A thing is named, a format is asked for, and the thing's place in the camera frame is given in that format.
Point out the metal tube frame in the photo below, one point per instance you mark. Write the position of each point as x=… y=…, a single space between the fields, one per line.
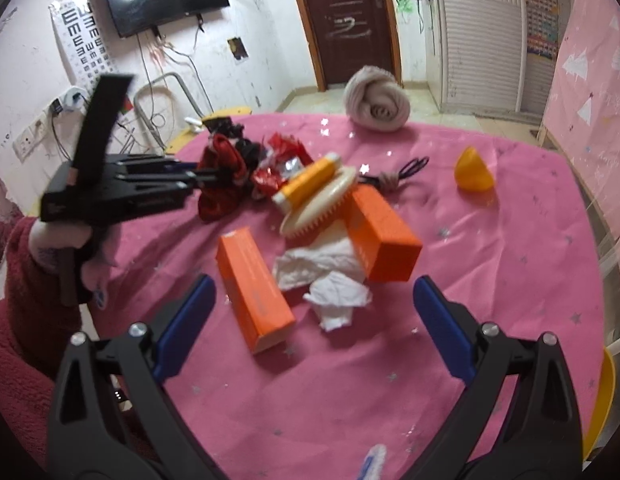
x=164 y=77

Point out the white louvered wardrobe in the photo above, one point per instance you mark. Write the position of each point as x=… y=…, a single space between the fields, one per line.
x=480 y=35

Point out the person's left forearm red sleeve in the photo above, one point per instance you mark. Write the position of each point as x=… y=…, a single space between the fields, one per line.
x=24 y=320

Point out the orange wedge piece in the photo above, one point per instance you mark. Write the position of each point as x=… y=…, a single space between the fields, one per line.
x=472 y=172

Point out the cream round brush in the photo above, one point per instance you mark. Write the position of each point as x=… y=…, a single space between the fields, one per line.
x=315 y=215

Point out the person's left hand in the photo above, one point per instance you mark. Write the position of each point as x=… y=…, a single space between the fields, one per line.
x=49 y=237

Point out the pink star tablecloth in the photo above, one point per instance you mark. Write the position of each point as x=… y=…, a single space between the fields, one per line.
x=490 y=260

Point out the red and black cloth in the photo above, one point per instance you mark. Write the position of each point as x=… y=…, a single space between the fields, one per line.
x=224 y=152

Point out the red foil wrapper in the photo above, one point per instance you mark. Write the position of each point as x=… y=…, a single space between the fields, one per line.
x=285 y=147

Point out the black hair clip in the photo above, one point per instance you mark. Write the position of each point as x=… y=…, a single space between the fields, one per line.
x=224 y=126

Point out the rolled beige towel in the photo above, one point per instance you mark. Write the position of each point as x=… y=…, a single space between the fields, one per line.
x=377 y=100

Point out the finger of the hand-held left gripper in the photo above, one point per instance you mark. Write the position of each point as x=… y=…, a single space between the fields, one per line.
x=154 y=164
x=189 y=179

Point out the colourful wall poster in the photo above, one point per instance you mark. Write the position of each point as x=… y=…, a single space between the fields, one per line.
x=540 y=20

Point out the crumpled white tissue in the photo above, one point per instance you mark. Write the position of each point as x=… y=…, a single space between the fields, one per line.
x=310 y=260
x=335 y=295

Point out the long orange box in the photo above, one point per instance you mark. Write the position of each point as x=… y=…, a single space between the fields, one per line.
x=250 y=285

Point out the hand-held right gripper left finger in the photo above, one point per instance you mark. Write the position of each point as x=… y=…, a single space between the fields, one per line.
x=189 y=320

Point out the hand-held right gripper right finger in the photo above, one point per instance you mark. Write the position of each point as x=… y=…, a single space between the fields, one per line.
x=440 y=325

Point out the white power adapter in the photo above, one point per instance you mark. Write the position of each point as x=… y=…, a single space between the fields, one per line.
x=69 y=99

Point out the white wall socket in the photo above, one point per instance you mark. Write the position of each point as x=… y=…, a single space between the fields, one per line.
x=24 y=142

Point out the yellow tube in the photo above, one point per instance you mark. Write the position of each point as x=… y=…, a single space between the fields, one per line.
x=307 y=180

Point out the white and blue tube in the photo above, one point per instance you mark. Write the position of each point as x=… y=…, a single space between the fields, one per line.
x=374 y=460

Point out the thick orange box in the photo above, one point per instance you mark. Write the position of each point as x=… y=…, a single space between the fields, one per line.
x=385 y=240

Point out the dark brown door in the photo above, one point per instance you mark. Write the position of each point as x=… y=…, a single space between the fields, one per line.
x=350 y=10

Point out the yellow wooden stool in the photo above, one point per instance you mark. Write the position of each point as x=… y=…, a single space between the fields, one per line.
x=182 y=140

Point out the pink printed curtain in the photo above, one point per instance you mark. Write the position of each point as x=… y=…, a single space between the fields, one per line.
x=590 y=85

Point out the eye chart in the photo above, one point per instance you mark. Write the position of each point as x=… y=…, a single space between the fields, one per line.
x=84 y=35

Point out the small dark wall picture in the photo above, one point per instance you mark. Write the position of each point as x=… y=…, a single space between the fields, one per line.
x=237 y=50

